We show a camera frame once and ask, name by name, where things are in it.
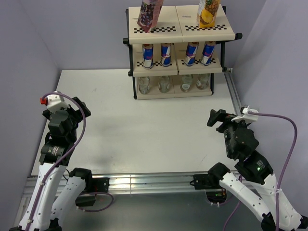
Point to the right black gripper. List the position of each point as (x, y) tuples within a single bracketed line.
[(221, 115)]

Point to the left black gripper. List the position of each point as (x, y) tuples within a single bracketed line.
[(70, 110)]

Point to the clear bottle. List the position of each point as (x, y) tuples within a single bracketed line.
[(202, 81), (186, 82), (144, 85), (164, 84)]

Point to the energy drink can hidden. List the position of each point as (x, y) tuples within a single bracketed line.
[(207, 52)]

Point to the energy drink can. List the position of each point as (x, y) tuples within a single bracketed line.
[(191, 53), (165, 54), (147, 54)]

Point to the blue carton yellow side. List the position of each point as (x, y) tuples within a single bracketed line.
[(207, 12)]

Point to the blue carton maroon side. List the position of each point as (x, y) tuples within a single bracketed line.
[(149, 14)]

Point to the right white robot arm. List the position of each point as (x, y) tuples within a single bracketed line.
[(269, 203)]

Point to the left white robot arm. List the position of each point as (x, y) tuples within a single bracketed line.
[(46, 211)]

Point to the beige three-tier shelf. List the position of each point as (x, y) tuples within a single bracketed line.
[(176, 25)]

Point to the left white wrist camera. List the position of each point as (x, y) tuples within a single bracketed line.
[(54, 102)]

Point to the aluminium side rail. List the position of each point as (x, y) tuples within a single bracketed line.
[(237, 105)]

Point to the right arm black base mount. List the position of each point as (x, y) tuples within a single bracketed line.
[(205, 182)]

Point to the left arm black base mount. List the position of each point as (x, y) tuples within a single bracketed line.
[(97, 185)]

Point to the aluminium front rail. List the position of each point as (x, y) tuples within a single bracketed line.
[(149, 183)]

